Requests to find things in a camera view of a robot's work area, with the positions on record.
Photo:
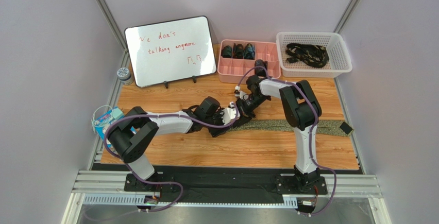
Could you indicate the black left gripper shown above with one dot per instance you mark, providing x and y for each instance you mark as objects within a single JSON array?
[{"x": 221, "y": 127}]

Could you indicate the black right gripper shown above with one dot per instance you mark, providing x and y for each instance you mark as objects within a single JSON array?
[{"x": 247, "y": 105}]

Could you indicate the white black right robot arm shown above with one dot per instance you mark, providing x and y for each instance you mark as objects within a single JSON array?
[{"x": 301, "y": 110}]

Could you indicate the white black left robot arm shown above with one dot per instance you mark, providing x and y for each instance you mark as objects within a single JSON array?
[{"x": 131, "y": 135}]

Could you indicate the rolled dark tie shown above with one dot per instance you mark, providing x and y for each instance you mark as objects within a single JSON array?
[
  {"x": 238, "y": 51},
  {"x": 227, "y": 51},
  {"x": 261, "y": 68},
  {"x": 249, "y": 51}
]

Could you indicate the pink divided organizer box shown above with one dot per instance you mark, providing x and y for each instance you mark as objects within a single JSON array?
[{"x": 230, "y": 70}]

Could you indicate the white plastic basket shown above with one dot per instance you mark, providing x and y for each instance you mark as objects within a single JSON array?
[{"x": 339, "y": 57}]

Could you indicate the black camouflage tie in basket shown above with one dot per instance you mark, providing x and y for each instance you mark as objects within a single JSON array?
[{"x": 315, "y": 56}]

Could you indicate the light blue power adapter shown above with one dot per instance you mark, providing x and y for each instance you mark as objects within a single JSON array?
[{"x": 116, "y": 113}]

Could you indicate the small patterned round jar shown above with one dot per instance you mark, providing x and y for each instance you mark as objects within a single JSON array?
[{"x": 125, "y": 76}]

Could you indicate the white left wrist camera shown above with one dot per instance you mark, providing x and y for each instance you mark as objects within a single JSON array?
[{"x": 230, "y": 115}]

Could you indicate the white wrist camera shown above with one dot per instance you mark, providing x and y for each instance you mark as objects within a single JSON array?
[
  {"x": 240, "y": 94},
  {"x": 230, "y": 115}
]

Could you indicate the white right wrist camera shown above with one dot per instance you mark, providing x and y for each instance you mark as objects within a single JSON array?
[{"x": 240, "y": 94}]

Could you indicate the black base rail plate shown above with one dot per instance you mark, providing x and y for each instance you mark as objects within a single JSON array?
[{"x": 223, "y": 185}]

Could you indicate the white whiteboard black frame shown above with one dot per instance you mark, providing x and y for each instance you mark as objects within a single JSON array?
[{"x": 170, "y": 51}]

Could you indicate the aluminium frame rail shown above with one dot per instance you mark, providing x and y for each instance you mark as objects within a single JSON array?
[{"x": 106, "y": 187}]

